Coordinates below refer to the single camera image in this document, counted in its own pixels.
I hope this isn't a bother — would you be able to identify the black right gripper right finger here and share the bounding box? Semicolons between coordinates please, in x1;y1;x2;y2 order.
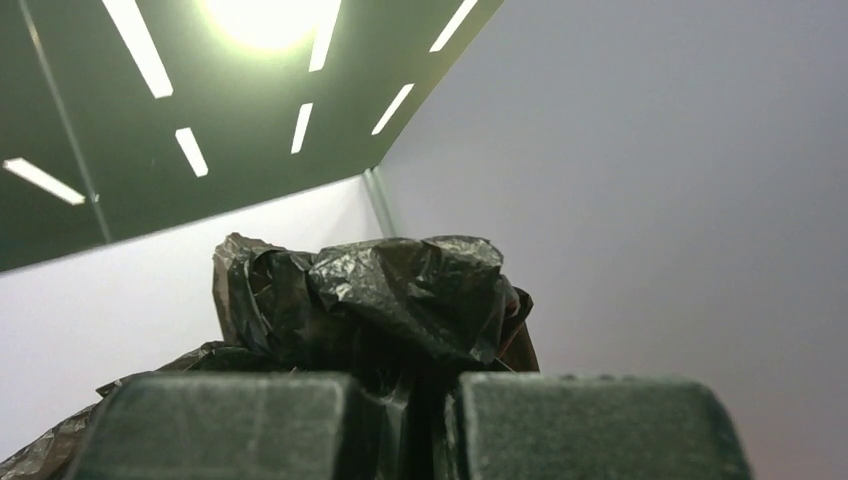
443;373;752;479

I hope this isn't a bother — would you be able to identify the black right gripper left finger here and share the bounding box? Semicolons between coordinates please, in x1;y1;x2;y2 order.
66;373;371;479

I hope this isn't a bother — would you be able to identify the black plastic trash bag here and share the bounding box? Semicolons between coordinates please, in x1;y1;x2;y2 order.
1;233;532;479

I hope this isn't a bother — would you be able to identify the right aluminium corner post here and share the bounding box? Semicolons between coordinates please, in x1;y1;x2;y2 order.
362;166;397;238

